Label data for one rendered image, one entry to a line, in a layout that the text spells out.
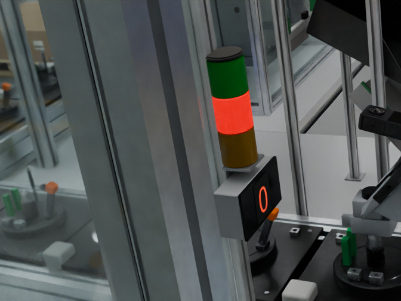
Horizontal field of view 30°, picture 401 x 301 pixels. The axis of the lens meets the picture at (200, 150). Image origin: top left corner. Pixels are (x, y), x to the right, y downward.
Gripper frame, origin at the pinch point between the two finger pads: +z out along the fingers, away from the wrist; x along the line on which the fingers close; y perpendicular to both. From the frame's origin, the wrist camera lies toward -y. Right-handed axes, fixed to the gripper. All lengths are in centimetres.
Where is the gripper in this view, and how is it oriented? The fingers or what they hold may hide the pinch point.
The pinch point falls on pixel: (368, 201)
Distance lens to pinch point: 121.3
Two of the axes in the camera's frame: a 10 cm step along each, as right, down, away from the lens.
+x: 4.7, -4.3, 7.7
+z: -4.3, 6.5, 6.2
